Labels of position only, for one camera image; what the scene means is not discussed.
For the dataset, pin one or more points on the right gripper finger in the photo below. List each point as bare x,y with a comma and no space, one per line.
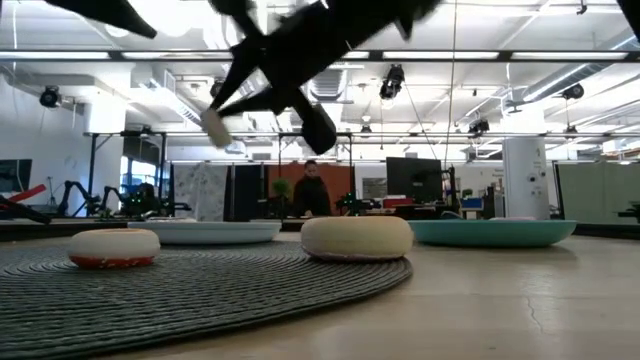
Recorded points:
217,127
317,130

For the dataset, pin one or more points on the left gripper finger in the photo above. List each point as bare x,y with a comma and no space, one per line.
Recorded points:
105,12

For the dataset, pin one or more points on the cream round pastry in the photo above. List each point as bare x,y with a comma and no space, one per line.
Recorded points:
357,237

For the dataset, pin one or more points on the red iced donut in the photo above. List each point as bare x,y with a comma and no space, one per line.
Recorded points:
115,245

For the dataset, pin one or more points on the black background robot arm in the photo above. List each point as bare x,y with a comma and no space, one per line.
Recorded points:
67,192

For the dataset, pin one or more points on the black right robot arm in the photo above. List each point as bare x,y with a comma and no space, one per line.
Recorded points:
632,15

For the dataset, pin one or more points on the black ceiling spotlight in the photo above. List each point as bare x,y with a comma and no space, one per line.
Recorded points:
216,87
50,97
479,127
573,91
392,82

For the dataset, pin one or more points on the orange partition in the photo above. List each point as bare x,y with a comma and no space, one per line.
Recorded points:
342,180

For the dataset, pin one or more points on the white patterned curtain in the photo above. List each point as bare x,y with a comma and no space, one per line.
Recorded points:
200,190

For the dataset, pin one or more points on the person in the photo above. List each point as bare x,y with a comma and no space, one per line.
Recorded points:
311,197

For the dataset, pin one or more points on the potted green plant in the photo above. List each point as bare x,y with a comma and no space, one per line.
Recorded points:
281,187

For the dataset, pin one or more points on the green lit background device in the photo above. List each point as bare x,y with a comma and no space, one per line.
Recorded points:
352,204

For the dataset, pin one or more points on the background robot with green lights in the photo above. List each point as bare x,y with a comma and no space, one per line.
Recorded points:
142,200

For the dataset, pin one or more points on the white plate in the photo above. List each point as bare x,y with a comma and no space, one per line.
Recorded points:
210,232

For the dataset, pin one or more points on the black monitor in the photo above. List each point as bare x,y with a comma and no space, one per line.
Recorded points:
412,177

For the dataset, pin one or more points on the red box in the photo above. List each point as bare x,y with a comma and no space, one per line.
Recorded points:
397,202

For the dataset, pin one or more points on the blue box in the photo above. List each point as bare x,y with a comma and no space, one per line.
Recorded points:
471,203

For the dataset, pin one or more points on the round grey woven placemat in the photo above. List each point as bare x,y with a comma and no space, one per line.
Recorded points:
200,300

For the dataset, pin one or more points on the red padded bar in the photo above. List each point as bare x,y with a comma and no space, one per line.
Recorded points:
27,194

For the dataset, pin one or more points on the teal plate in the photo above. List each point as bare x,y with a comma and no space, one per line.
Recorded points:
495,234

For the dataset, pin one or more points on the white cylindrical column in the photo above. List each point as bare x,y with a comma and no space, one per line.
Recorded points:
525,180

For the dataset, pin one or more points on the grey ceiling pipe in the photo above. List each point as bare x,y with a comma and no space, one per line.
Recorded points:
565,75

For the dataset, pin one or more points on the green partition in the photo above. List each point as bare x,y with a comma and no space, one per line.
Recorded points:
600,192

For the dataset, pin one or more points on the silver ventilation duct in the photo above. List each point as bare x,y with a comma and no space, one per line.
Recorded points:
327,85

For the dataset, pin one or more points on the black gantry frame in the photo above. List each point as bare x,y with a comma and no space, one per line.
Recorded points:
92,170

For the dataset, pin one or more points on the wall mounted screen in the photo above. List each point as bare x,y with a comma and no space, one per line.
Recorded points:
15,176

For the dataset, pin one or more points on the black table edge rail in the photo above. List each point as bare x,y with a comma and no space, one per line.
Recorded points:
50,229

